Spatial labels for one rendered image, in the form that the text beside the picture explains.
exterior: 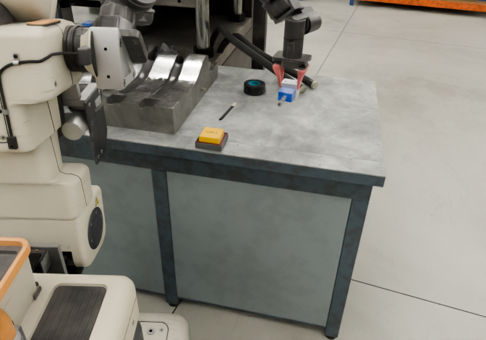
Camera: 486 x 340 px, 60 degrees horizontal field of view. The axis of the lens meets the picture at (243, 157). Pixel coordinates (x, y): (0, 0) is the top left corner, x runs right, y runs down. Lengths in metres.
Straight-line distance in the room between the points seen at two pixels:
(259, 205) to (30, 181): 0.69
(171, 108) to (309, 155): 0.43
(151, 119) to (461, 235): 1.69
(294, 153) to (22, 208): 0.71
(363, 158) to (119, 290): 0.75
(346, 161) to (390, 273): 0.95
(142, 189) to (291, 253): 0.54
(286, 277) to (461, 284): 0.90
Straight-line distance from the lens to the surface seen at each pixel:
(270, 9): 1.22
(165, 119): 1.29
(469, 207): 2.63
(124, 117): 1.35
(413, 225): 2.37
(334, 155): 1.24
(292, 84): 1.27
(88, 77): 1.54
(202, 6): 1.93
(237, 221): 1.41
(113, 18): 0.85
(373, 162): 1.24
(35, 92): 0.81
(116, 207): 1.56
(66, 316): 0.83
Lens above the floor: 1.43
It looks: 32 degrees down
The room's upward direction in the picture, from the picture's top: 2 degrees clockwise
